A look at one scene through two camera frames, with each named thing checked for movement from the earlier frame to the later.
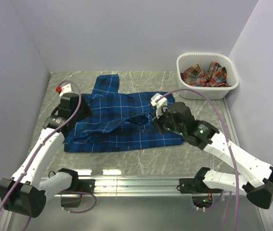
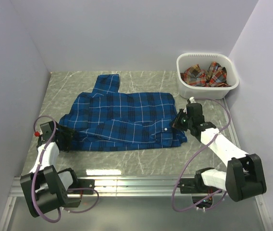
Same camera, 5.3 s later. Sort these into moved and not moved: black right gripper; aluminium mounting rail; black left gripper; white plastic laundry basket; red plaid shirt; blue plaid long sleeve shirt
Moved: black right gripper; black left gripper
Not moved: aluminium mounting rail; red plaid shirt; white plastic laundry basket; blue plaid long sleeve shirt
